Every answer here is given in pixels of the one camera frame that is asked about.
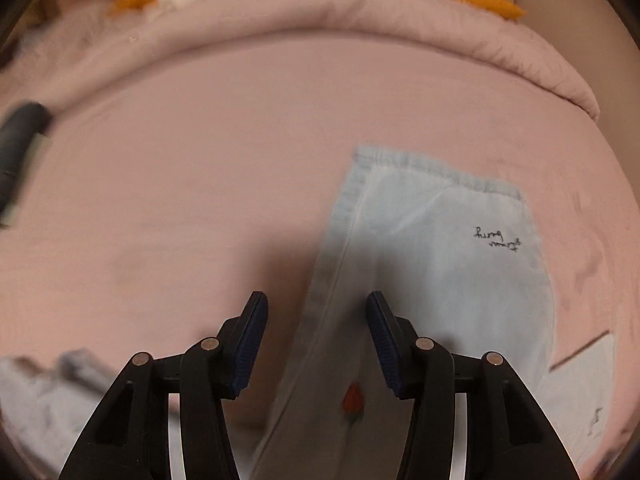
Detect light grey cloth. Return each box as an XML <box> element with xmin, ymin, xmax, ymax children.
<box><xmin>0</xmin><ymin>350</ymin><xmax>121</xmax><ymax>476</ymax></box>

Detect pink bed sheet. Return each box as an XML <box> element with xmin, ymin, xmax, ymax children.
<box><xmin>0</xmin><ymin>35</ymin><xmax>640</xmax><ymax>480</ymax></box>

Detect dark grey folded cloth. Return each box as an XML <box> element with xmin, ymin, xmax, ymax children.
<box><xmin>0</xmin><ymin>102</ymin><xmax>53</xmax><ymax>211</ymax></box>

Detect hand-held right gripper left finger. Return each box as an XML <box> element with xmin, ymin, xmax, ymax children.
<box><xmin>59</xmin><ymin>291</ymin><xmax>269</xmax><ymax>480</ymax></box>

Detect pink comforter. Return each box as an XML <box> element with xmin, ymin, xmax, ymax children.
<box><xmin>10</xmin><ymin>0</ymin><xmax>601</xmax><ymax>121</ymax></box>

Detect light blue denim pants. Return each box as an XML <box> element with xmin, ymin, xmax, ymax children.
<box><xmin>250</xmin><ymin>145</ymin><xmax>616</xmax><ymax>480</ymax></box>

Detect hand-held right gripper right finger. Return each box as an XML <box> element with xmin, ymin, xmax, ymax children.
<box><xmin>365</xmin><ymin>290</ymin><xmax>581</xmax><ymax>480</ymax></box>

